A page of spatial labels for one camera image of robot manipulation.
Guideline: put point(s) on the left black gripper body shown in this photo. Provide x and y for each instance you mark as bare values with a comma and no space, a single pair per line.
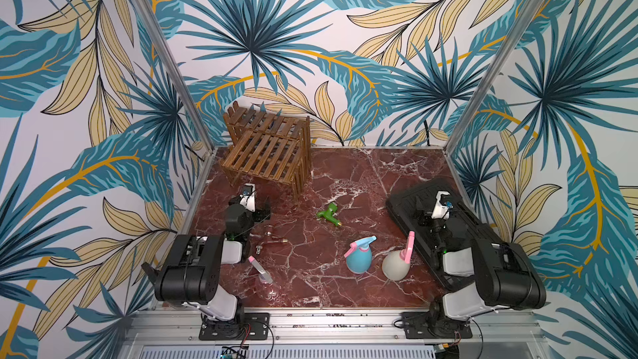
258,208

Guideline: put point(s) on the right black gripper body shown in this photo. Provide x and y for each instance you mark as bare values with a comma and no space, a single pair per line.
438,227

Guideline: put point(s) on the white spray bottle pink top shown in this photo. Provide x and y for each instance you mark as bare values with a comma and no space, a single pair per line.
396,264

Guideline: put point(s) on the clear pink spray bottle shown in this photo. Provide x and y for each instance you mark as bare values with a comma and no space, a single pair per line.
265,279

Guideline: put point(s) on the wooden slatted step shelf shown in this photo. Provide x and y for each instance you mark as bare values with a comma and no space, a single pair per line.
268,146

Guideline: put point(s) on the blue spray bottle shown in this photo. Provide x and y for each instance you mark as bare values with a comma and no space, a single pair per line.
359,256

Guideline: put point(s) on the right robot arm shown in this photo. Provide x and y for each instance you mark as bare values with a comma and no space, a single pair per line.
500,273

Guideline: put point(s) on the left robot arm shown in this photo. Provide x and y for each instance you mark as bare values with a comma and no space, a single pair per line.
190,274

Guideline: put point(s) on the black plastic tool case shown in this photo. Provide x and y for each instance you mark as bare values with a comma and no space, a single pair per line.
461,227

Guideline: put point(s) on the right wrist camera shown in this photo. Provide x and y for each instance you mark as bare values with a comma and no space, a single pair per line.
443,205

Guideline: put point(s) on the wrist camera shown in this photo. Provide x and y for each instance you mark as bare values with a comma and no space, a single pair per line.
248,197
443,205

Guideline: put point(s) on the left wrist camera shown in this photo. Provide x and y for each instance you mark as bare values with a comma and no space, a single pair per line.
248,197

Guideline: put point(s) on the brown metal hose nozzle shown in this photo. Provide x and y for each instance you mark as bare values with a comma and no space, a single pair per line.
269,238

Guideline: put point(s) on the green hose nozzle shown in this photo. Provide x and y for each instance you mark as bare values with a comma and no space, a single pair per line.
329,214

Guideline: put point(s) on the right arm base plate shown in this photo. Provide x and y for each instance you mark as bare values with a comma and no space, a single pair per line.
423,325

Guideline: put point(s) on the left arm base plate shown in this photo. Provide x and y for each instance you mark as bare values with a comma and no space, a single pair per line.
250,326

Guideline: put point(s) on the aluminium front rail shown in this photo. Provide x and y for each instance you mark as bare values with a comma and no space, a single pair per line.
165,326

